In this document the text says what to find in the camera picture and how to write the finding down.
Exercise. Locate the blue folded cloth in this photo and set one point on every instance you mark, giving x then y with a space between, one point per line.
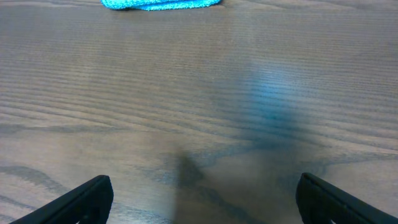
157 5

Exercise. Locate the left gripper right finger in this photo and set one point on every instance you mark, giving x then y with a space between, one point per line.
320 202

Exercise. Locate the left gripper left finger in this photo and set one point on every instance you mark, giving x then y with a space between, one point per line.
89 203

